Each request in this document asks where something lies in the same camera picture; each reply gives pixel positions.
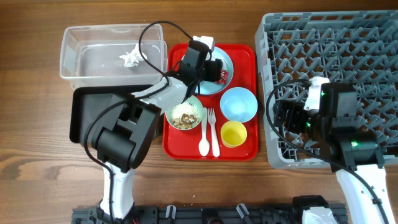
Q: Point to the red plastic tray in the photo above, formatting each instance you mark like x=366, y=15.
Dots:
x=183, y=145

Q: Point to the light blue plate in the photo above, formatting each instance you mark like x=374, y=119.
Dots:
x=227, y=62

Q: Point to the black tray bin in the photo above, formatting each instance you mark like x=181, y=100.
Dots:
x=88, y=102

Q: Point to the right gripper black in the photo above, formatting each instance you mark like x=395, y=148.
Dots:
x=290, y=107

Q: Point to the white tissue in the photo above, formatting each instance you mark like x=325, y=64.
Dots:
x=133, y=58

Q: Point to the clear plastic bin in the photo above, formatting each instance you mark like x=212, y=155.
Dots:
x=90, y=55

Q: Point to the red snack wrapper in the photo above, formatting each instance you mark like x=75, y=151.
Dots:
x=223, y=77

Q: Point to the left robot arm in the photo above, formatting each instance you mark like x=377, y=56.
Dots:
x=119, y=122

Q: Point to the yellow plastic cup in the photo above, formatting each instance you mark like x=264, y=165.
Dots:
x=233, y=134

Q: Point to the white plastic spoon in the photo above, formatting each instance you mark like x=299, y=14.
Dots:
x=204, y=145

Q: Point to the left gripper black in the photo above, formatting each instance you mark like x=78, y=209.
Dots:
x=216, y=66

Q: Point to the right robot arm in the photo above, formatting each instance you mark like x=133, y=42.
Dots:
x=354, y=155

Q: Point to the white plastic fork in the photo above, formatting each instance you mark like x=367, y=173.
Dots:
x=214, y=139

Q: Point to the grey dishwasher rack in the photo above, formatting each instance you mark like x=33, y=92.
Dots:
x=356, y=47

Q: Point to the light blue bowl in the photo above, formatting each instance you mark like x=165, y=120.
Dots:
x=238, y=104

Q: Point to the rice and food leftovers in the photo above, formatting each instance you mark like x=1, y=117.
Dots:
x=185, y=116

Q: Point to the green bowl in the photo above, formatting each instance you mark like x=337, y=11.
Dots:
x=193, y=100

